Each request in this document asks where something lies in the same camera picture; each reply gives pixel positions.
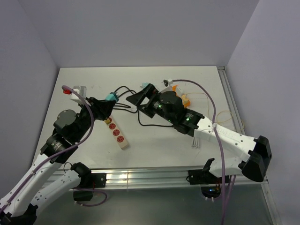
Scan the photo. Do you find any aluminium front rail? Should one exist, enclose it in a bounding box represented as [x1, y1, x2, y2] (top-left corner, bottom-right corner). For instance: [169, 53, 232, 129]
[46, 165, 268, 189]

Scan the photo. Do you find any white dual usb charger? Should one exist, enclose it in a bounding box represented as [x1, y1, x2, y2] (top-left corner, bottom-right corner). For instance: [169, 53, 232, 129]
[175, 86, 184, 97]

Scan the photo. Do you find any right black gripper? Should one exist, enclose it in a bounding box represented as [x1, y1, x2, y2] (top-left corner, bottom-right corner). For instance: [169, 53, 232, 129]
[126, 83, 175, 124]

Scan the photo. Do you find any light teal charger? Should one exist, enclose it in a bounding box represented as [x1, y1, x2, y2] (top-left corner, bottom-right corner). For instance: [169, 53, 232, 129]
[140, 82, 149, 89]

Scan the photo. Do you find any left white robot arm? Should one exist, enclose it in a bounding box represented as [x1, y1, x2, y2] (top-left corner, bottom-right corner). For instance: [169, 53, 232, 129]
[0, 97, 117, 225]

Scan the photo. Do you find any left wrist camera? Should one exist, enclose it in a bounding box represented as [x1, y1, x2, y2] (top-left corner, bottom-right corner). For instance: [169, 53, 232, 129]
[62, 85, 87, 104]

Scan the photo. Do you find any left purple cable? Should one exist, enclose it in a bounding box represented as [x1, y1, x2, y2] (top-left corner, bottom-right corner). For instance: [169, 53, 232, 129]
[0, 85, 108, 211]

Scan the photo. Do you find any yellow thin cable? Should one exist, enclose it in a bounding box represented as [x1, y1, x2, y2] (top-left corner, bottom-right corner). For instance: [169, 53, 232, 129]
[186, 92, 245, 131]

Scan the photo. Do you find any beige red power strip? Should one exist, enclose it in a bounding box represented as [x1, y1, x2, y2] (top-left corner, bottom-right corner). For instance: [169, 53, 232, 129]
[105, 116, 129, 150]

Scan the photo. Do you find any orange power strip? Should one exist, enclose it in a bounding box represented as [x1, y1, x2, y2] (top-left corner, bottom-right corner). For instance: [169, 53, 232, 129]
[172, 85, 191, 108]

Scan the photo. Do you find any tan yellow charger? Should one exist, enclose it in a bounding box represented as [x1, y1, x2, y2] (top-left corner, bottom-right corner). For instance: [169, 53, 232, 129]
[181, 95, 190, 106]

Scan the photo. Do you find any black power cable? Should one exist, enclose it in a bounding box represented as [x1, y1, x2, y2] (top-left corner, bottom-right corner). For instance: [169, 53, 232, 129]
[110, 85, 179, 128]

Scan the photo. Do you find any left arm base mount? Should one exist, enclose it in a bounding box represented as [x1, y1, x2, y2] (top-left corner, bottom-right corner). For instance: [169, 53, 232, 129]
[73, 173, 106, 202]

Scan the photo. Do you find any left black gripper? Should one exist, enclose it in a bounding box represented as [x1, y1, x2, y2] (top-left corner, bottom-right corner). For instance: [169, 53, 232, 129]
[74, 97, 116, 141]

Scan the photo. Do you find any aluminium right rail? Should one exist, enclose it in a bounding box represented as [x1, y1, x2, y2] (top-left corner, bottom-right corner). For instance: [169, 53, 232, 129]
[217, 67, 245, 135]

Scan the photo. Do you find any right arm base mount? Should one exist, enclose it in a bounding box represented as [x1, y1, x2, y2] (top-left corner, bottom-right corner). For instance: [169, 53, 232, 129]
[186, 169, 222, 200]

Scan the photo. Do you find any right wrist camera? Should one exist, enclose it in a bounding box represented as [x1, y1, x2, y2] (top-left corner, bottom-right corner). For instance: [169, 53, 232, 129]
[161, 79, 173, 93]

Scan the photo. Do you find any dark teal charger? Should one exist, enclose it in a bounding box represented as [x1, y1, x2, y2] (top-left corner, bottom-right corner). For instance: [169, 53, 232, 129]
[105, 92, 119, 102]

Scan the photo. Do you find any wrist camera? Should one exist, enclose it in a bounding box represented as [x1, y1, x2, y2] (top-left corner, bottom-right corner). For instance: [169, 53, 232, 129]
[62, 85, 87, 104]
[161, 79, 173, 93]

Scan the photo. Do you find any aluminium rail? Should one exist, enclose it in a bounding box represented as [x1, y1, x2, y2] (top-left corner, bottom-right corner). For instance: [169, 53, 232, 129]
[46, 165, 268, 189]
[217, 67, 245, 135]

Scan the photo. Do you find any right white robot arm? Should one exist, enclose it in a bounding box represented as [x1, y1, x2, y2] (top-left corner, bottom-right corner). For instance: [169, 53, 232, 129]
[126, 84, 272, 183]

